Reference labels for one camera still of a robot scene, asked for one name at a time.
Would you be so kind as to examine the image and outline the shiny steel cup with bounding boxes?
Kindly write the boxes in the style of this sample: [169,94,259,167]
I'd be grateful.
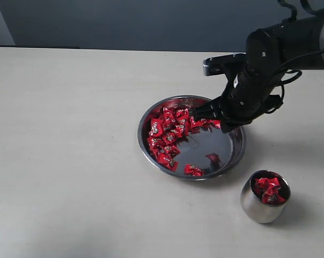
[240,170,291,224]

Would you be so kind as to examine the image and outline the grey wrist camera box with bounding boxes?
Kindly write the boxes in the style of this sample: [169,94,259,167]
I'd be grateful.
[203,53,246,76]

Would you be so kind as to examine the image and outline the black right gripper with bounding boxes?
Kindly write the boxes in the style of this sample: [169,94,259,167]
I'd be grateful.
[193,72,284,134]

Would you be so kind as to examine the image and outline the round steel plate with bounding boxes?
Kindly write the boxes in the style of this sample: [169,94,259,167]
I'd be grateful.
[137,95,246,181]

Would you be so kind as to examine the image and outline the red candy cup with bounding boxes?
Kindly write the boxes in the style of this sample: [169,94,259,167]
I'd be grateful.
[262,187,285,206]

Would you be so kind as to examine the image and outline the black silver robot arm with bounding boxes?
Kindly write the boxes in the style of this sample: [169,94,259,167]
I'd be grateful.
[191,1,324,133]

